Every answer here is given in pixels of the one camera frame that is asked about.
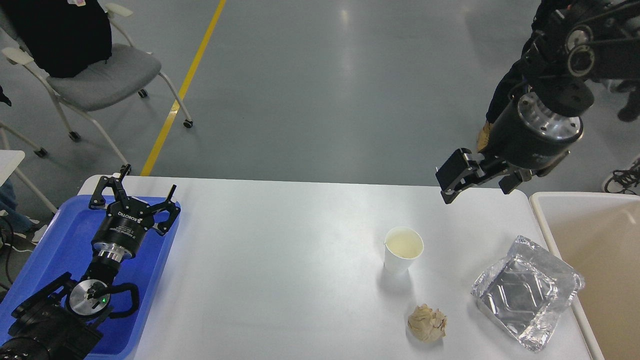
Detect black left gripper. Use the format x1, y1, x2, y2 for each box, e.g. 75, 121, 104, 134
88, 163, 181, 260

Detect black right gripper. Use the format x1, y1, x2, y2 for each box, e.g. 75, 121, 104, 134
435, 92, 584, 205

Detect white paper cup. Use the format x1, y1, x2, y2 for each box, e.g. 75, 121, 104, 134
384, 227, 425, 275

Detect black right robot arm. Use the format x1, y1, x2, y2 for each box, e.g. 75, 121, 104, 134
435, 0, 639, 204

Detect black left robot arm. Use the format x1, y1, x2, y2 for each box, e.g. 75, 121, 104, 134
1, 165, 181, 360

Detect tan left boot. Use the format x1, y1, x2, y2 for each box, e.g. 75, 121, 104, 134
477, 121, 494, 153

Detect blue plastic tray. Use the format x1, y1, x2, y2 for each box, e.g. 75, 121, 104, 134
0, 194, 179, 360

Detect person in black trousers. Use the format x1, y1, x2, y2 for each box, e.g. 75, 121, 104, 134
486, 0, 639, 126

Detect white chair leg with caster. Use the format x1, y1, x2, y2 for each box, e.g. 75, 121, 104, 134
0, 121, 49, 158

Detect aluminium foil container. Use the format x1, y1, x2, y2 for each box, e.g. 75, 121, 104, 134
470, 235, 586, 353

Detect beige plastic bin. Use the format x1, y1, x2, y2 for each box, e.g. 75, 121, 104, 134
529, 192, 640, 360

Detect white side table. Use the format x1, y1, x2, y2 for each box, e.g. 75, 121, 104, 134
0, 149, 58, 215

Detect grey office chair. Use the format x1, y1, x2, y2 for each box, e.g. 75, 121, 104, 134
1, 3, 194, 164

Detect black white sneaker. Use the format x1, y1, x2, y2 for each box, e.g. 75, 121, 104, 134
601, 155, 640, 196

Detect crumpled brown paper ball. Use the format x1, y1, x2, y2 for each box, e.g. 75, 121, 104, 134
407, 303, 448, 344

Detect black jacket on chair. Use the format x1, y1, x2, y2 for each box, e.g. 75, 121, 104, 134
1, 0, 113, 78

